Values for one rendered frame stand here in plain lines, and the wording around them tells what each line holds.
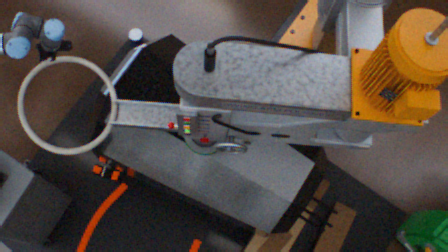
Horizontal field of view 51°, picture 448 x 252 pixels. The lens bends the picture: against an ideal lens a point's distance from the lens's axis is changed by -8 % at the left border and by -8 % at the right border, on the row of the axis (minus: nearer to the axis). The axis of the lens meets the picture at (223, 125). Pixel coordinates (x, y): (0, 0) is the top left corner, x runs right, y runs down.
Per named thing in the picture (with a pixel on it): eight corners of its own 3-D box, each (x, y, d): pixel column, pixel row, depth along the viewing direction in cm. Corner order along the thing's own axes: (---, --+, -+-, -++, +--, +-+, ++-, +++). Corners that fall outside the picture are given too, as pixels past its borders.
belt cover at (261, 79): (409, 78, 201) (425, 62, 186) (411, 136, 194) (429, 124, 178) (178, 52, 199) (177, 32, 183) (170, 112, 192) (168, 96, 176)
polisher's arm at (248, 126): (361, 117, 246) (396, 80, 199) (360, 162, 239) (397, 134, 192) (213, 102, 244) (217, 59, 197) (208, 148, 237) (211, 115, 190)
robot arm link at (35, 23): (12, 20, 190) (41, 29, 195) (18, 6, 199) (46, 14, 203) (8, 38, 196) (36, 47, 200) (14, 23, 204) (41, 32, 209)
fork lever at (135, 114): (257, 107, 244) (257, 103, 240) (254, 146, 239) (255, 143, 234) (115, 95, 245) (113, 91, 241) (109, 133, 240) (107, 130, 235)
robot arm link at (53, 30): (46, 14, 199) (68, 21, 203) (43, 26, 210) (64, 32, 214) (40, 33, 196) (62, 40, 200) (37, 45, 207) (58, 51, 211)
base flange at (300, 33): (311, -2, 306) (313, -6, 301) (377, 41, 300) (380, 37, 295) (270, 54, 293) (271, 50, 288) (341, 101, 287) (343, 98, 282)
